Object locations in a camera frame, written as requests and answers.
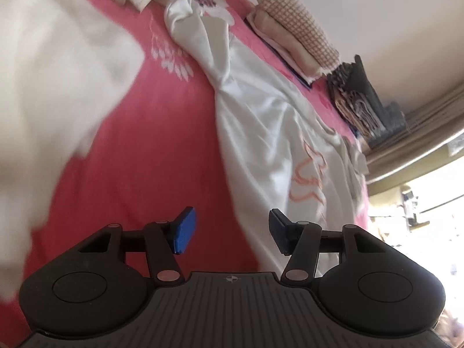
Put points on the white sweatshirt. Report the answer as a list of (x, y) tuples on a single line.
[(261, 123)]

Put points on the stack of dark folded clothes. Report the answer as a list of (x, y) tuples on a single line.
[(362, 94)]

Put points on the white folded garment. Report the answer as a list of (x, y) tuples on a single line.
[(310, 77)]

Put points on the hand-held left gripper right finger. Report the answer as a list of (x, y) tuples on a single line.
[(281, 232)]

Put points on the beige folded sweater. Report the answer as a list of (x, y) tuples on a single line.
[(286, 40)]

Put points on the pink floral blanket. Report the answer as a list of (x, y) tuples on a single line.
[(163, 134)]

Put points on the white fluffy cloth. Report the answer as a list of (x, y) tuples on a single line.
[(54, 79)]

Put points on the pink checked folded sweater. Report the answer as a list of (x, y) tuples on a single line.
[(301, 18)]

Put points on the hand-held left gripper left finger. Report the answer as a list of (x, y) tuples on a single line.
[(185, 230)]

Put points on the beige curtain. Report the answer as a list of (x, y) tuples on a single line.
[(417, 130)]

